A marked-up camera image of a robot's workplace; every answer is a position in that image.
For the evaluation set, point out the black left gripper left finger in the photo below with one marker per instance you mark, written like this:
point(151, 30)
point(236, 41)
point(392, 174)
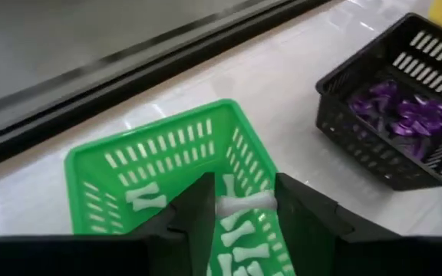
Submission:
point(194, 222)

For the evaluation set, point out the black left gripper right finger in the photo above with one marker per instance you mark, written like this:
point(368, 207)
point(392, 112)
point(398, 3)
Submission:
point(305, 226)

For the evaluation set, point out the black plastic basket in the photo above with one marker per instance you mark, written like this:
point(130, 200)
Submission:
point(359, 145)

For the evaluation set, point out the green plastic basket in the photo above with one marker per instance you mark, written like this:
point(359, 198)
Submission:
point(167, 126)

